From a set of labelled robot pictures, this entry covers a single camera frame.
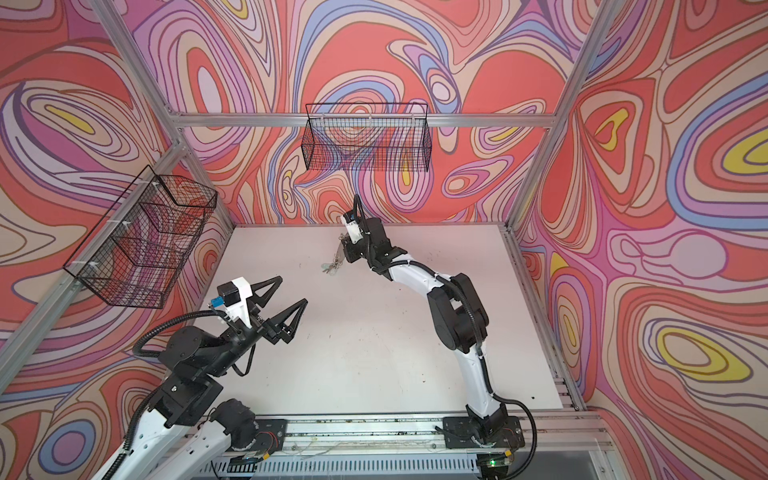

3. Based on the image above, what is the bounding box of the bunch of small keys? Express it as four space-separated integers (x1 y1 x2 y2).
321 261 340 276

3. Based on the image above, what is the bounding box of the black wire basket wall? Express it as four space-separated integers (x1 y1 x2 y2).
301 101 432 173
63 166 218 309

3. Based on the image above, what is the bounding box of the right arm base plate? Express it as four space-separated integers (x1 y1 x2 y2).
435 416 526 451

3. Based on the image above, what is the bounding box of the perforated metal ring plate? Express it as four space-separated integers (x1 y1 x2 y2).
333 234 348 268

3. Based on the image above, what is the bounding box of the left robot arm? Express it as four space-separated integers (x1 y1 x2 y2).
94 276 308 479

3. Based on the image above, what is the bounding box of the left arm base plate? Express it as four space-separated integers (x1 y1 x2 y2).
242 418 288 454

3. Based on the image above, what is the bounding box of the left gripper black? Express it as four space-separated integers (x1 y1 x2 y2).
201 278 303 382

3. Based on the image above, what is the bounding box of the black wire basket back wall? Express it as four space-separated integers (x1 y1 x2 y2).
301 101 432 173

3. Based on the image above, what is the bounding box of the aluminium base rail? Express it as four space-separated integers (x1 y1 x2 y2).
191 411 629 479

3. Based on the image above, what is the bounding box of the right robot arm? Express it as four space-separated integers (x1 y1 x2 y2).
341 194 538 476

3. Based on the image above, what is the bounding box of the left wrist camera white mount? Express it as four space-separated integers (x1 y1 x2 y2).
209 277 253 329

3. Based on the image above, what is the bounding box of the black wire basket left wall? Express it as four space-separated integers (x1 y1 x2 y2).
63 166 218 309

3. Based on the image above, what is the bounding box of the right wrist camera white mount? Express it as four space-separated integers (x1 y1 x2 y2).
342 214 364 244

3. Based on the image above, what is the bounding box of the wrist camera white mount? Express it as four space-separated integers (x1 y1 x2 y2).
342 214 364 244
209 277 253 329

